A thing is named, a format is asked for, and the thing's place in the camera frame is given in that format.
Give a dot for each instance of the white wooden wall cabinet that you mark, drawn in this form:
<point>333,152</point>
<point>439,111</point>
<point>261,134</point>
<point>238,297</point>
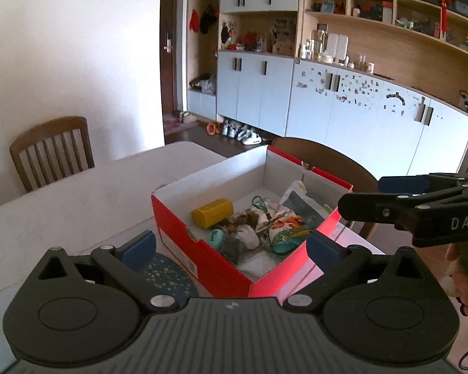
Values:
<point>335,117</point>

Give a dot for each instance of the wooden slat-back chair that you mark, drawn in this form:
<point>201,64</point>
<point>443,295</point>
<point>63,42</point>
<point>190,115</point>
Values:
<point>50,152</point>

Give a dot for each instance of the pair of orange shoes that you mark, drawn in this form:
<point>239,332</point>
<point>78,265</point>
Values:
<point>212,127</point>

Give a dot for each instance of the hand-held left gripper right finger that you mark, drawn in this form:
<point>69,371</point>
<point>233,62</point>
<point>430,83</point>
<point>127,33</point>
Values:
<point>323,252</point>

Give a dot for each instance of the red hat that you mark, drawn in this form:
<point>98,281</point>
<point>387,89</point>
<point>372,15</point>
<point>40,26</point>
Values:
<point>194,21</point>

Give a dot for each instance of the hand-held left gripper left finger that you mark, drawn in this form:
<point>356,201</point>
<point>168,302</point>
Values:
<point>138,250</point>

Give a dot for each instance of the black hat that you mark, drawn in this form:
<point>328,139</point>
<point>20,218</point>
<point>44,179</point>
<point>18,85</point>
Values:
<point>208,19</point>

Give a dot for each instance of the red shoe box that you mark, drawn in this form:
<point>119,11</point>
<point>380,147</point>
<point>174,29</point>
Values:
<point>218,268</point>

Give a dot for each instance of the dark grey pouch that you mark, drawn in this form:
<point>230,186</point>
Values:
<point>232,248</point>

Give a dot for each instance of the row of white shoes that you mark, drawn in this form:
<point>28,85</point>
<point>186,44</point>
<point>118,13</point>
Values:
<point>241,132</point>

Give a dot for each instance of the clear plastic bag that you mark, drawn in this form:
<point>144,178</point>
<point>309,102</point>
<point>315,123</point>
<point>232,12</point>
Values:
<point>259,265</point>

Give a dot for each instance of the red patterned door rug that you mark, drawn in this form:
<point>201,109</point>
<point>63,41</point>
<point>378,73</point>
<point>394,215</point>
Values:
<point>177,126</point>

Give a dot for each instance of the yellow toy block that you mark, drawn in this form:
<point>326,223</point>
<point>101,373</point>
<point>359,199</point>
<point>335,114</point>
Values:
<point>212,213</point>

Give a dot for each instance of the teal round case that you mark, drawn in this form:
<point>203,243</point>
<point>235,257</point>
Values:
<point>216,238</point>

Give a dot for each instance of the green fuzzy toy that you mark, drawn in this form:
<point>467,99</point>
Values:
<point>260,204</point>

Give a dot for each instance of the wooden round-back chair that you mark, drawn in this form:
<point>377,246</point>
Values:
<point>335,159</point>

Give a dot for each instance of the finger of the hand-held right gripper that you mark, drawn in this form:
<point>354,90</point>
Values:
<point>374,207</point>
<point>405,184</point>

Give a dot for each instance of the pair of beige slippers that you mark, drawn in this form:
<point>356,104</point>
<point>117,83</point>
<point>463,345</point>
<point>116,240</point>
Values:
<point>187,117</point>

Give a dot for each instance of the grey bag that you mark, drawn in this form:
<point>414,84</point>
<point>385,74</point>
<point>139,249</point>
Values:
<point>204,83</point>

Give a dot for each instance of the brown entrance door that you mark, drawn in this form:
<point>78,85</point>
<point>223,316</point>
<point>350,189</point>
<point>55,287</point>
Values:
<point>171,27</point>

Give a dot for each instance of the colourful green snack packet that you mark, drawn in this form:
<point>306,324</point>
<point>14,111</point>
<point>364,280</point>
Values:
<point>288,237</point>

